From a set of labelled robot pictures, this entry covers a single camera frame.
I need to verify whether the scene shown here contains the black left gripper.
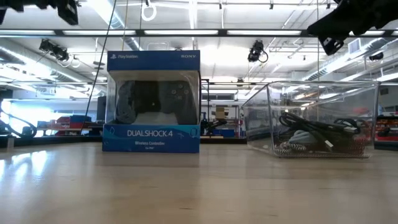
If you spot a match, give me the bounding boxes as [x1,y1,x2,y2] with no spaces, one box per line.
[57,0,79,26]

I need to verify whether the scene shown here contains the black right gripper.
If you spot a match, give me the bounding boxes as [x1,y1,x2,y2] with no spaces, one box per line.
[306,0,374,57]

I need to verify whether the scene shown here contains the short black cable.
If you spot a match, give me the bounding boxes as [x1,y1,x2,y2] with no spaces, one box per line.
[334,117,363,135]

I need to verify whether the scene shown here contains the black cable with red tie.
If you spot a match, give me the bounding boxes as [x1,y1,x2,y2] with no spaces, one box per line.
[278,111,335,149]

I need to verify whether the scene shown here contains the grey braided cable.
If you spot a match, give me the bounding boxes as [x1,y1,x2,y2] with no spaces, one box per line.
[273,129,318,156]

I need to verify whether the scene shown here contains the black ceiling fixture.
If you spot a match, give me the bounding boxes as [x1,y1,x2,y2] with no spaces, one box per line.
[39,39,70,62]

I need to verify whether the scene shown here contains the clear plastic container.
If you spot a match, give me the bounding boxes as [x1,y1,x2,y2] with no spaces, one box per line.
[241,80,381,159]

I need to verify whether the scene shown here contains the dark upright panel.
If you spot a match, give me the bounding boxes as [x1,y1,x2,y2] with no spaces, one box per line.
[96,95,108,123]

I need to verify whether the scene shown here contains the red and blue storage bins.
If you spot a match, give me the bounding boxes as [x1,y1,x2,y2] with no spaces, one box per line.
[55,114,93,137]

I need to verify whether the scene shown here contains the overhead LED light bar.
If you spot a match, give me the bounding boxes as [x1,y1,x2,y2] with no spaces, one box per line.
[0,29,398,37]

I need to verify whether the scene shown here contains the red storage shelf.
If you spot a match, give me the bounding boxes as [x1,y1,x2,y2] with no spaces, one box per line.
[374,114,398,143]

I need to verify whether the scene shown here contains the black game controller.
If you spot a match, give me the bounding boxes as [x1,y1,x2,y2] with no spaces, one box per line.
[115,80,192,125]

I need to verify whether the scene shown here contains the blue DualShock controller box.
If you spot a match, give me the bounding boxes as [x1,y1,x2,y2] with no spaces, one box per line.
[101,50,201,154]

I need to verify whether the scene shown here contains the brown cardboard box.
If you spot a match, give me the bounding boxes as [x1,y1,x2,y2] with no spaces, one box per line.
[214,106,230,121]

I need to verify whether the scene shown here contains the long black cable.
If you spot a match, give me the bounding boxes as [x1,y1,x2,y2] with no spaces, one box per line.
[80,0,118,135]

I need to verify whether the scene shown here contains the white hanging ring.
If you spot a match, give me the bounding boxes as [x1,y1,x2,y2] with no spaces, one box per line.
[141,0,158,22]

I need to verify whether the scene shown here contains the black hanging camera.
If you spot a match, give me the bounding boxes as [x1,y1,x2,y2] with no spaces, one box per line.
[248,39,269,63]

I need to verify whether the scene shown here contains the black looped hose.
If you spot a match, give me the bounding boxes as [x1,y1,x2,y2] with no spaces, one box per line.
[0,99,38,138]

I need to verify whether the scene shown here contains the black aluminium table frame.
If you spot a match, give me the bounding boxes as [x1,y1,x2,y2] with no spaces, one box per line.
[0,135,398,151]

